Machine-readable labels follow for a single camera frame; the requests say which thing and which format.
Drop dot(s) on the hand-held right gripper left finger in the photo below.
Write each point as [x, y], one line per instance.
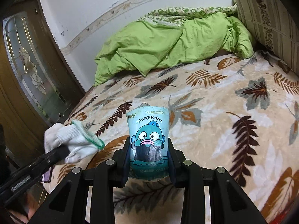
[125, 165]

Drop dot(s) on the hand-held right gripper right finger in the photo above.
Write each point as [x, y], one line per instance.
[173, 168]

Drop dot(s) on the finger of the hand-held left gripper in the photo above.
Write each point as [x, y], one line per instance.
[46, 161]

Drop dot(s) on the white knit glove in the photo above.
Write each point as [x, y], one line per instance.
[70, 135]

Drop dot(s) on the teal tissue packet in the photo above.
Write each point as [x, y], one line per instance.
[147, 135]

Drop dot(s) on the person's left hand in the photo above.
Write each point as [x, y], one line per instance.
[30, 205]

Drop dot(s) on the purple phone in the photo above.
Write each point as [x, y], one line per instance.
[48, 176]

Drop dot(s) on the leaf-printed blanket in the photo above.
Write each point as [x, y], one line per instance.
[222, 121]

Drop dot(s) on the wooden door with glass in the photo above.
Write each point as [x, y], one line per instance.
[28, 63]

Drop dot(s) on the green quilt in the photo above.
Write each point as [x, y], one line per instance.
[163, 39]

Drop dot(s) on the striped pillow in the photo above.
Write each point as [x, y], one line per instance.
[268, 16]

